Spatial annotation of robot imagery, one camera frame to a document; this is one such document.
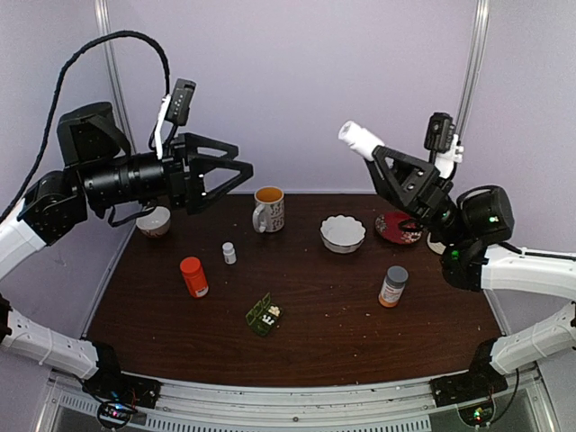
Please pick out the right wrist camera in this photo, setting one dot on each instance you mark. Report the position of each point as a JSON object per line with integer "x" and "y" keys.
{"x": 440, "y": 132}

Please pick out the small white pill bottle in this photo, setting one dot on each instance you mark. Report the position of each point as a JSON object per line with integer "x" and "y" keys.
{"x": 229, "y": 253}

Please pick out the orange bottle cap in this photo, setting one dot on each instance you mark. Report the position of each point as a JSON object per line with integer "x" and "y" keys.
{"x": 190, "y": 266}

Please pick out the amber bottle grey cap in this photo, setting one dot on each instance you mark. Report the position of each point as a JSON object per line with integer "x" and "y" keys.
{"x": 393, "y": 286}

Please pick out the right aluminium frame post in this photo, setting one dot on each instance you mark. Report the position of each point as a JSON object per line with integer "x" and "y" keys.
{"x": 480, "y": 30}

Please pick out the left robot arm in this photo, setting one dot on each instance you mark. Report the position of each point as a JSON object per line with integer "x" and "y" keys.
{"x": 100, "y": 173}

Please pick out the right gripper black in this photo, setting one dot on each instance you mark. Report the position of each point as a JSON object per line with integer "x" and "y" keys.
{"x": 409, "y": 177}

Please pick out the cream ribbed mug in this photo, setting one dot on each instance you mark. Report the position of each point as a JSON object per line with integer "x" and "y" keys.
{"x": 436, "y": 247}

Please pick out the aluminium front rail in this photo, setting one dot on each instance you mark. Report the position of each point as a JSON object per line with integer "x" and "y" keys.
{"x": 407, "y": 405}

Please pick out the aluminium frame post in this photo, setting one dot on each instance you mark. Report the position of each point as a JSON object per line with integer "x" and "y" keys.
{"x": 480, "y": 30}
{"x": 102, "y": 18}

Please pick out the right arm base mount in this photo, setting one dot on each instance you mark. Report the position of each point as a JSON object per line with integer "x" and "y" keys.
{"x": 481, "y": 380}

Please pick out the green pill organizer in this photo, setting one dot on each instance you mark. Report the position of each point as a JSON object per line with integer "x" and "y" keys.
{"x": 264, "y": 316}

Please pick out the red floral plate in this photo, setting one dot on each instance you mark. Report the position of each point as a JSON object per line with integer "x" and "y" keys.
{"x": 397, "y": 227}

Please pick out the white fluted bowl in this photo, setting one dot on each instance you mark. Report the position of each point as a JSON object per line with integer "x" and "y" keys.
{"x": 342, "y": 234}

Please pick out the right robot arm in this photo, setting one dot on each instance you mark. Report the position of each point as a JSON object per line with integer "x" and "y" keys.
{"x": 475, "y": 230}

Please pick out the large orange pill bottle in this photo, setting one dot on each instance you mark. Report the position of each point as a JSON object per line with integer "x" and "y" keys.
{"x": 196, "y": 284}

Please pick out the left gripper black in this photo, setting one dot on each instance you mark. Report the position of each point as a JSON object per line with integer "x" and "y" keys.
{"x": 188, "y": 192}

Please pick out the small white tea cup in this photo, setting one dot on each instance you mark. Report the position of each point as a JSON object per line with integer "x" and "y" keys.
{"x": 155, "y": 224}

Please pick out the floral mug yellow inside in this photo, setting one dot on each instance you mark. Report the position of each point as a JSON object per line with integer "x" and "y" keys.
{"x": 268, "y": 215}

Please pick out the left aluminium frame post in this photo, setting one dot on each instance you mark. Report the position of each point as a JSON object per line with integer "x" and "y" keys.
{"x": 102, "y": 18}

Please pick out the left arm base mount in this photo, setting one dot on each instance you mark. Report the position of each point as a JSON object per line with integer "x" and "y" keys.
{"x": 111, "y": 383}

